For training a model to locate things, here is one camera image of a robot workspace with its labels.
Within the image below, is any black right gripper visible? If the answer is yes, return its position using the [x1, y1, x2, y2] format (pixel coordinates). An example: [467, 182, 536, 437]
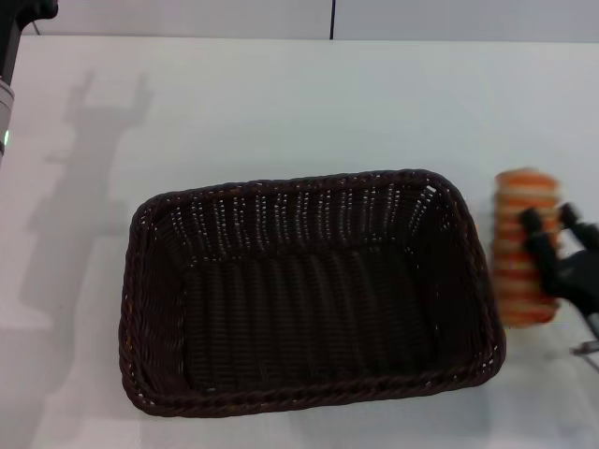
[519, 202, 599, 311]

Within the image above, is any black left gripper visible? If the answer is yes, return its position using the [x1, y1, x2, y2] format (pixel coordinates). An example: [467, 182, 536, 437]
[0, 0, 60, 81]

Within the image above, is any orange striped bread loaf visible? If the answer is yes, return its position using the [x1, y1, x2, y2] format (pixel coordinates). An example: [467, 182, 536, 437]
[488, 167, 564, 327]

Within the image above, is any dark woven rectangular basket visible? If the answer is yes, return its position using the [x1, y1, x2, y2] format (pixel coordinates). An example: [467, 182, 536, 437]
[117, 167, 508, 419]

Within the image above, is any grey right wrist cable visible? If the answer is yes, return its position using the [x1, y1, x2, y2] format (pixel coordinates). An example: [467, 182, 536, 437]
[568, 310, 599, 372]

